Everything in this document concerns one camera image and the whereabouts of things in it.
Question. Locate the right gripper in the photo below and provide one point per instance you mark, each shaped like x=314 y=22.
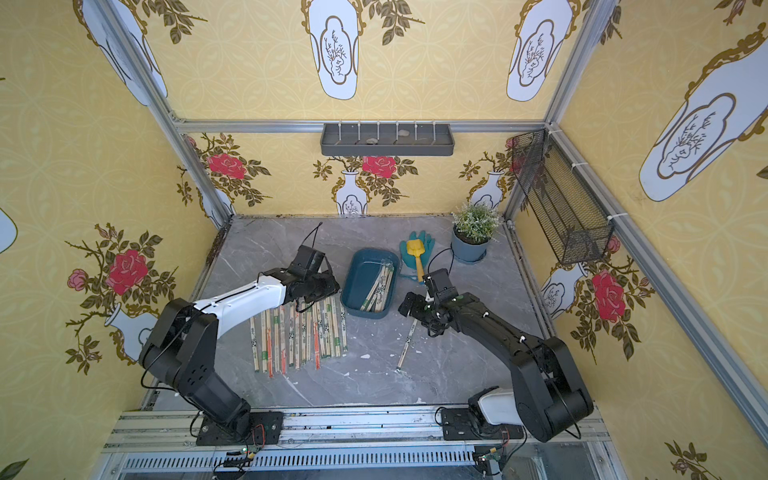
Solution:
x=417 y=308

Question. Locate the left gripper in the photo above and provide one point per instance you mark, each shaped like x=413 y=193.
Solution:
x=324 y=285

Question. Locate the chopsticks green text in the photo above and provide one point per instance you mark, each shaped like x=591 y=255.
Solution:
x=297 y=347

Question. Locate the chopsticks green label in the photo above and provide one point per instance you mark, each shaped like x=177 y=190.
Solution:
x=308 y=348

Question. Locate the chopsticks red print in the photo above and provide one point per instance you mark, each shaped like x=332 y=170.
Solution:
x=282 y=340

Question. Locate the chopsticks red leaf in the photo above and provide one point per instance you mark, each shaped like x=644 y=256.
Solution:
x=269 y=344

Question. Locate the chopsticks box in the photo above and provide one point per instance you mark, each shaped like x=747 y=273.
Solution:
x=334 y=328

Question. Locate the chopsticks bamboo print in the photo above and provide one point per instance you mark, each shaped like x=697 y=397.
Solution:
x=263 y=344

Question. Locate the teal plastic storage box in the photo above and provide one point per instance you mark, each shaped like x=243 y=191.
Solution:
x=362 y=272

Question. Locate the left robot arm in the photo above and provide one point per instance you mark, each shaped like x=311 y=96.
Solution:
x=181 y=348

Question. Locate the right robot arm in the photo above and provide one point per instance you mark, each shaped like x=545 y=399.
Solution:
x=549 y=393

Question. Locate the chopstick pile in box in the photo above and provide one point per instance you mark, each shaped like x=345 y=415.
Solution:
x=376 y=298

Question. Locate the green garden glove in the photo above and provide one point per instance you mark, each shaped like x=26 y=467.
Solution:
x=407 y=260

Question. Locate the yellow toy shovel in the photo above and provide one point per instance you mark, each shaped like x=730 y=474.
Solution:
x=415 y=248

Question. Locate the potted green plant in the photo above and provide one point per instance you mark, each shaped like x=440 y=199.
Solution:
x=473 y=227

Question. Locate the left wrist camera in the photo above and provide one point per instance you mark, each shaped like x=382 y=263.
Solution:
x=306 y=263

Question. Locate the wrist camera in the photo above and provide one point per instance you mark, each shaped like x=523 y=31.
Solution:
x=440 y=287
x=306 y=263

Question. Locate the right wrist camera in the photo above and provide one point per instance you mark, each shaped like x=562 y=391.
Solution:
x=440 y=287

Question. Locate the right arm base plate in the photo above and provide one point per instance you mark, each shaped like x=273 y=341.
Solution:
x=480 y=423

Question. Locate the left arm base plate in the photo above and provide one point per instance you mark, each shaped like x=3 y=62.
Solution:
x=252 y=427

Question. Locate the grey wall shelf tray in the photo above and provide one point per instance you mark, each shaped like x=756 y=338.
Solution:
x=379 y=138

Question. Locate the black wire mesh basket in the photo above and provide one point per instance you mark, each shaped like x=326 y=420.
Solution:
x=575 y=225

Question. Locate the aluminium front rail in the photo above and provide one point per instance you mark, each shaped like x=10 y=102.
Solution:
x=175 y=444

